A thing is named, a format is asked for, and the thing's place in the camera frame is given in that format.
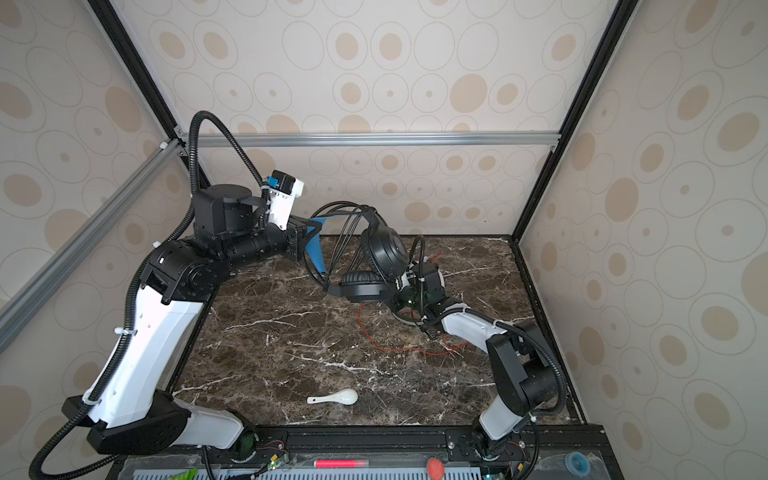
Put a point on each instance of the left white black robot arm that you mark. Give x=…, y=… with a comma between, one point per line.
x=126, y=411

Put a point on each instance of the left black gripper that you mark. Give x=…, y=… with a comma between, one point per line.
x=297, y=230

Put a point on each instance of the white black headphones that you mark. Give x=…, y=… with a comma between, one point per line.
x=410, y=317

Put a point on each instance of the blue tape roll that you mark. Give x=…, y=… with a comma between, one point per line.
x=577, y=464

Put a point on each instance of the silver aluminium rail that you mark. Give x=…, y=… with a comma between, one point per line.
x=398, y=139
x=20, y=310

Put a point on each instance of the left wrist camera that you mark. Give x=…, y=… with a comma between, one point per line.
x=282, y=191

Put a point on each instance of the pink marker pen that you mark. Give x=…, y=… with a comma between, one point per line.
x=340, y=463

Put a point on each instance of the green object at base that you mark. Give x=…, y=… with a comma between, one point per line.
x=185, y=475

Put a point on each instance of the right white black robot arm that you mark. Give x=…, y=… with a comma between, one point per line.
x=529, y=381

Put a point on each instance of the white ceramic spoon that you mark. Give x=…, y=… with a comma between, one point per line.
x=345, y=397

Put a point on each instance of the black blue headphones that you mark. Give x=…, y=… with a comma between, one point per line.
x=377, y=263

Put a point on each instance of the red round ball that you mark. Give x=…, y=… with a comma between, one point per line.
x=435, y=469

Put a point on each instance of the silver aluminium back rail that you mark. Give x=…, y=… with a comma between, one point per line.
x=398, y=139

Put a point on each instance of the silver aluminium left rail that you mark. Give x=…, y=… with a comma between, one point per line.
x=20, y=310

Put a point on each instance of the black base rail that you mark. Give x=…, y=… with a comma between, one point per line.
x=393, y=452

